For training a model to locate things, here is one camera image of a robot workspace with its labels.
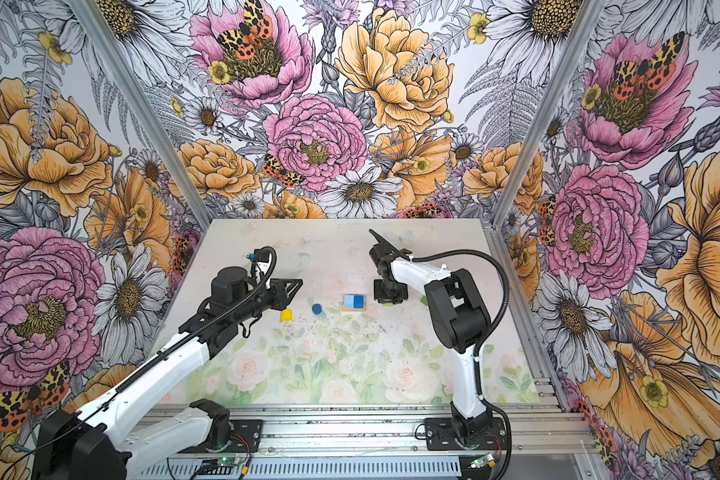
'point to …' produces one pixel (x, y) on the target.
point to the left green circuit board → (229, 461)
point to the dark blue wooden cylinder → (316, 308)
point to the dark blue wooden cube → (359, 302)
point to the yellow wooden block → (286, 315)
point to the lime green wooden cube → (389, 304)
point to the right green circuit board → (484, 461)
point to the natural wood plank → (344, 309)
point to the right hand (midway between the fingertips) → (388, 307)
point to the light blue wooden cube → (348, 301)
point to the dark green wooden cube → (424, 300)
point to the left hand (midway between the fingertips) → (298, 290)
